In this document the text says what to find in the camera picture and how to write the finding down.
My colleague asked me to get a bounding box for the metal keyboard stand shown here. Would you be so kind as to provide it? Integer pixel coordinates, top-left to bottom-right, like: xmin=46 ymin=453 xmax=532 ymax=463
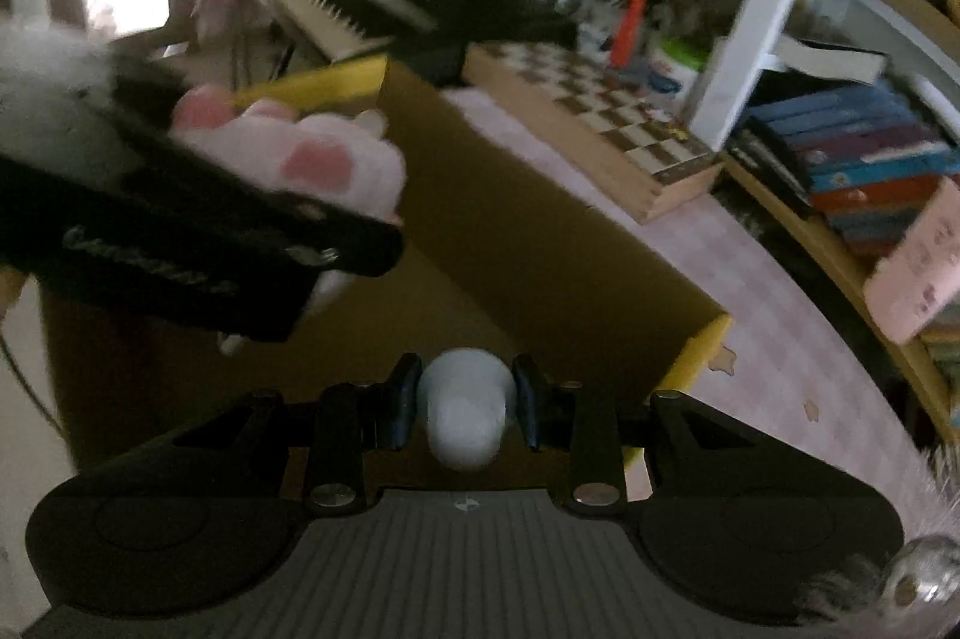
xmin=225 ymin=0 xmax=301 ymax=86

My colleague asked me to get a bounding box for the yellow cardboard box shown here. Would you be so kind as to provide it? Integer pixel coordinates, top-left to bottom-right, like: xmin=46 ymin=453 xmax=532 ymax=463
xmin=37 ymin=52 xmax=734 ymax=512

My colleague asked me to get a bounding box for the white green-rimmed pen holder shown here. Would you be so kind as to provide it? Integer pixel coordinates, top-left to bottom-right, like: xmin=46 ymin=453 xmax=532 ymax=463
xmin=649 ymin=35 xmax=710 ymax=101

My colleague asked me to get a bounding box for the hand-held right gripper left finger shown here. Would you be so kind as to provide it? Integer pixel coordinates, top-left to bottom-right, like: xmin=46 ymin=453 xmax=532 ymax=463
xmin=161 ymin=352 xmax=422 ymax=514

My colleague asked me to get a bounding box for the pink plush paw toy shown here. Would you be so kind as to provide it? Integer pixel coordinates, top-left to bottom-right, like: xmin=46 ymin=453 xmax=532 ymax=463
xmin=169 ymin=88 xmax=410 ymax=356

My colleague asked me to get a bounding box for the silver round bead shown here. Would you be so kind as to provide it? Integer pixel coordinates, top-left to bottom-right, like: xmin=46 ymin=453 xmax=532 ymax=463
xmin=881 ymin=532 xmax=960 ymax=611

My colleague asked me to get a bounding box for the white shelving unit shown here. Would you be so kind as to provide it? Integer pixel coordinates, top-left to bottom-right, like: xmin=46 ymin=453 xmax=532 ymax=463
xmin=352 ymin=0 xmax=960 ymax=452

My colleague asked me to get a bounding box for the small white spray bottle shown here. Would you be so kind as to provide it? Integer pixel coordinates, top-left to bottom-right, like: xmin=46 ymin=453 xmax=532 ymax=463
xmin=416 ymin=348 xmax=518 ymax=469

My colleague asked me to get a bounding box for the wooden chessboard box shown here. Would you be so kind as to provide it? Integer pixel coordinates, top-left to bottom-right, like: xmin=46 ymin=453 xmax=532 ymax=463
xmin=461 ymin=43 xmax=726 ymax=225

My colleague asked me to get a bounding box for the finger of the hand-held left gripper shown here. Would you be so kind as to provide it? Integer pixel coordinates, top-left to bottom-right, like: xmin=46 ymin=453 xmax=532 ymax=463
xmin=150 ymin=140 xmax=407 ymax=277
xmin=105 ymin=55 xmax=192 ymax=134

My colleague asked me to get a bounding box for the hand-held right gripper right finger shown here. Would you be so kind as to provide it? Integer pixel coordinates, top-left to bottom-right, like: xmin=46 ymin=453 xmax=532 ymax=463
xmin=514 ymin=354 xmax=781 ymax=514

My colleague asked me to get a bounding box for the furry white sleeve cuff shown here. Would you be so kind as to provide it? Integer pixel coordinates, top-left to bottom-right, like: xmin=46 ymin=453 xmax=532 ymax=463
xmin=795 ymin=444 xmax=960 ymax=632

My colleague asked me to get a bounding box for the pink printed tablecloth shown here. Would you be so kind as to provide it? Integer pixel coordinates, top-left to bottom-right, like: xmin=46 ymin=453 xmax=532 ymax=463
xmin=442 ymin=84 xmax=942 ymax=535

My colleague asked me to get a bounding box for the pink patterned cup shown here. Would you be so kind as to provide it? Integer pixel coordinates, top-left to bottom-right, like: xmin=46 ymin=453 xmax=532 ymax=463
xmin=862 ymin=178 xmax=960 ymax=344

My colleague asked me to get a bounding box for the row of books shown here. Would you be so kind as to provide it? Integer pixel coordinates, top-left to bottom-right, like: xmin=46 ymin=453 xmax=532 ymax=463
xmin=724 ymin=80 xmax=960 ymax=259

